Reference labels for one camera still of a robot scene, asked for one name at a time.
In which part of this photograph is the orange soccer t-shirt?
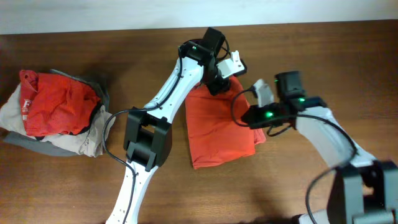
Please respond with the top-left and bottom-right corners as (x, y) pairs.
(185, 77), (266, 169)

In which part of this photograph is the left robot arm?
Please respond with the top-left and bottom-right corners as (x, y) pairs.
(107, 27), (230, 223)

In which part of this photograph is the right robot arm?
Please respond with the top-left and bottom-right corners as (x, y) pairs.
(241, 71), (397, 224)

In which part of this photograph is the beige folded shirt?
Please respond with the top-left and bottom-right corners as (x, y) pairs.
(0, 83), (116, 158)

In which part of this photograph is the red folded shirt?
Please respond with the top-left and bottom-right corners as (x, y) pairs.
(19, 70), (101, 138)

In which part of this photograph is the grey folded shirt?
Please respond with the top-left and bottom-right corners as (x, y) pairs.
(3, 68), (110, 157)

